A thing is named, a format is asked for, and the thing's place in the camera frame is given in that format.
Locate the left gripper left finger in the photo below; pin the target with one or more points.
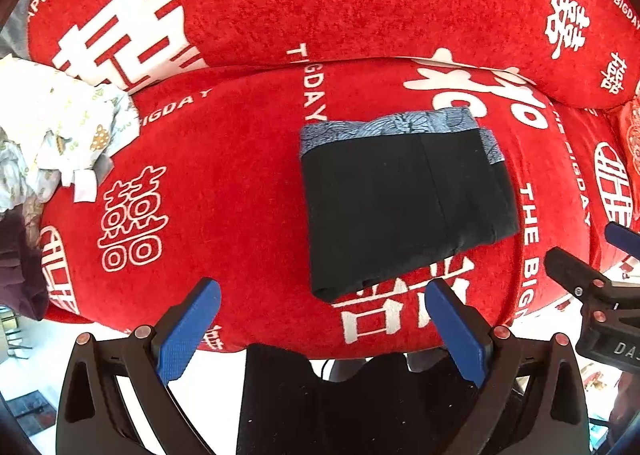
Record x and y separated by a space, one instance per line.
92 416

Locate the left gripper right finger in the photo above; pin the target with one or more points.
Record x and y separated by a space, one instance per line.
500 374

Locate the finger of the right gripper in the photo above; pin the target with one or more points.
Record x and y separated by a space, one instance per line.
623 238

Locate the black pant with grey waistband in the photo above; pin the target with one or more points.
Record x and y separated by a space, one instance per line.
403 191

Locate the dark purple garment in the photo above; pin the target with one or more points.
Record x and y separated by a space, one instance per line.
23 286

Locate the black garment in foreground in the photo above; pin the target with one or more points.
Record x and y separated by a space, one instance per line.
384 408

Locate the red printed bed blanket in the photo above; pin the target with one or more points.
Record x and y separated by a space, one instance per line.
214 187

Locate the white patterned cloth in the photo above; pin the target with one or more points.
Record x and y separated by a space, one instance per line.
55 131

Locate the red printed pillow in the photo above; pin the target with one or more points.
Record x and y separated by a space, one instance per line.
579 52

